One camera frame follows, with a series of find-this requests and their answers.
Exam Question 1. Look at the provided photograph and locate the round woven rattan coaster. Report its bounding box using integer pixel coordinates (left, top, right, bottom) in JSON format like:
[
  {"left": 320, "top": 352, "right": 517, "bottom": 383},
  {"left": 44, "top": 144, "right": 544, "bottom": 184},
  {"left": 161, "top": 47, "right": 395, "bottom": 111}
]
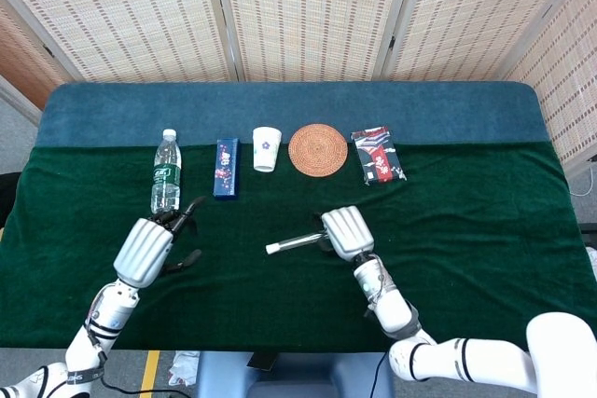
[{"left": 287, "top": 123, "right": 350, "bottom": 179}]

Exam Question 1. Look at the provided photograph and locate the clear glass tube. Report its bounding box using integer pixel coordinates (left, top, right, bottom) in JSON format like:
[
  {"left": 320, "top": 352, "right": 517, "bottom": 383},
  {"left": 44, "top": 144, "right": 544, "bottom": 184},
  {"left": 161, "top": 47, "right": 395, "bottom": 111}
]
[{"left": 274, "top": 231, "right": 328, "bottom": 254}]

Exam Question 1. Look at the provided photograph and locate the white crumpled cloth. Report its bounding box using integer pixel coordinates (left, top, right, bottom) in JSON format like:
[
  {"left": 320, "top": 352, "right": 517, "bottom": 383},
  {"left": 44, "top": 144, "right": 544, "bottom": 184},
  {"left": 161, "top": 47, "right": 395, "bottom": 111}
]
[{"left": 167, "top": 350, "right": 201, "bottom": 388}]

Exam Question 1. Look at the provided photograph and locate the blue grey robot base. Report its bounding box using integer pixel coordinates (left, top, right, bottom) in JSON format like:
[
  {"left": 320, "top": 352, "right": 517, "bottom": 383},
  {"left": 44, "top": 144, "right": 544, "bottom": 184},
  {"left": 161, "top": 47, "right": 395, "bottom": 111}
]
[{"left": 195, "top": 350, "right": 396, "bottom": 398}]

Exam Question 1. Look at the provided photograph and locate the black red patterned packet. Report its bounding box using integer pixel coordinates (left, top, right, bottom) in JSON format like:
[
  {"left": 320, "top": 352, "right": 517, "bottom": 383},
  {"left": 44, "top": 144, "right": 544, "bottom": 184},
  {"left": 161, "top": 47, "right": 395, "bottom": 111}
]
[{"left": 350, "top": 125, "right": 408, "bottom": 186}]

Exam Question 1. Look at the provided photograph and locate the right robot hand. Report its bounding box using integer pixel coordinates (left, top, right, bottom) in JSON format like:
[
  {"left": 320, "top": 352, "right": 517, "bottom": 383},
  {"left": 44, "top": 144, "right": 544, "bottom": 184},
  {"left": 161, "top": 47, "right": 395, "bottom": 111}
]
[{"left": 311, "top": 205, "right": 377, "bottom": 262}]

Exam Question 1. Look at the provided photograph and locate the clear plastic water bottle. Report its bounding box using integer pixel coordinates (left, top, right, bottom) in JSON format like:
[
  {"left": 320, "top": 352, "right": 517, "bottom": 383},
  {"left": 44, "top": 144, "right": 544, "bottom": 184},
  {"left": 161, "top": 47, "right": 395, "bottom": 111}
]
[{"left": 149, "top": 128, "right": 183, "bottom": 215}]

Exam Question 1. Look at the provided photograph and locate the green velvet cloth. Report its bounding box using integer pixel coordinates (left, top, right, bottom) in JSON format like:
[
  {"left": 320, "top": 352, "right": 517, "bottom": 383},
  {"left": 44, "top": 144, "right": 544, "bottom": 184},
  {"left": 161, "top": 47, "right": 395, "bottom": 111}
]
[{"left": 0, "top": 141, "right": 590, "bottom": 352}]

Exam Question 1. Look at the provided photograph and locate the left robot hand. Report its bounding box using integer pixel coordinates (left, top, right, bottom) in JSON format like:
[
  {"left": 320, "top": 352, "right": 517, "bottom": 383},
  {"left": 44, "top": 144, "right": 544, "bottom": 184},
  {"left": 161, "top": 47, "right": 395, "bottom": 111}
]
[{"left": 113, "top": 196, "right": 207, "bottom": 289}]

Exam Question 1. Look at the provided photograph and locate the blue table cover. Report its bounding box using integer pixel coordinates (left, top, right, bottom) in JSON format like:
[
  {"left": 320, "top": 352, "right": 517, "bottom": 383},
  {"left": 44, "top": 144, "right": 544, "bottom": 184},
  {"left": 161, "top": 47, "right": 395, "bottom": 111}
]
[{"left": 35, "top": 81, "right": 554, "bottom": 149}]

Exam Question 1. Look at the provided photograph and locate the blue rectangular box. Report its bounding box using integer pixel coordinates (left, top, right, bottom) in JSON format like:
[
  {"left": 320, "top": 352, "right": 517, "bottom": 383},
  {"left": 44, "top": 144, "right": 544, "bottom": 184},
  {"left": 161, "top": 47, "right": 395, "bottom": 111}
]
[{"left": 213, "top": 137, "right": 242, "bottom": 202}]

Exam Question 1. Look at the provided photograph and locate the white paper cup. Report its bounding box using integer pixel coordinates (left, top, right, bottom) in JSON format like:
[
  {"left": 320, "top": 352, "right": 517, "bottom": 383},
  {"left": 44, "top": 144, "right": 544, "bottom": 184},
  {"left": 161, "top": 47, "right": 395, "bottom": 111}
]
[{"left": 252, "top": 126, "right": 283, "bottom": 173}]

